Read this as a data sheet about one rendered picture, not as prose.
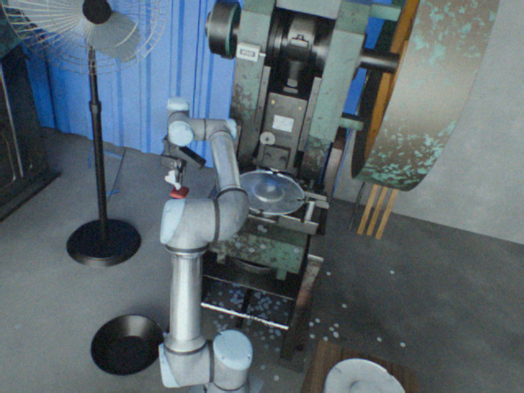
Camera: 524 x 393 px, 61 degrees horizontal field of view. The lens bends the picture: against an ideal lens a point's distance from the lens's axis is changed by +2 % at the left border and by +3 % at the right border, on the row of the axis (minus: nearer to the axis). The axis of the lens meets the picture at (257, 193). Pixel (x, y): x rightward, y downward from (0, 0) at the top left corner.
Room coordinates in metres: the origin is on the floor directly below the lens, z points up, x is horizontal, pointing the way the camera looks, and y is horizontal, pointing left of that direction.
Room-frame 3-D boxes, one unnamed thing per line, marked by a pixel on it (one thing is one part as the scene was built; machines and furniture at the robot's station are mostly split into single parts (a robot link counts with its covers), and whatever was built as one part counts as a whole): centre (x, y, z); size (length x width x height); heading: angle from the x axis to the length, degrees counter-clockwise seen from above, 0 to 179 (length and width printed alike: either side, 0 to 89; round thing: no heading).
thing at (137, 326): (1.15, 0.43, 0.04); 0.30 x 0.30 x 0.07
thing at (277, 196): (1.44, -0.04, 0.78); 0.29 x 0.29 x 0.01
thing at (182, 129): (1.28, 0.27, 1.07); 0.11 x 0.11 x 0.08; 18
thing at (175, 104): (1.37, 0.32, 1.08); 0.09 x 0.08 x 0.11; 18
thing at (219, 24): (1.61, 0.19, 1.31); 0.22 x 0.12 x 0.22; 174
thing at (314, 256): (1.67, -0.34, 0.45); 0.92 x 0.12 x 0.90; 174
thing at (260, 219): (1.39, -0.04, 0.72); 0.25 x 0.14 x 0.14; 174
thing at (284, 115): (1.52, -0.05, 1.04); 0.17 x 0.15 x 0.30; 174
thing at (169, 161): (1.37, 0.33, 0.92); 0.09 x 0.08 x 0.12; 84
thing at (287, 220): (1.56, -0.06, 0.68); 0.45 x 0.30 x 0.06; 84
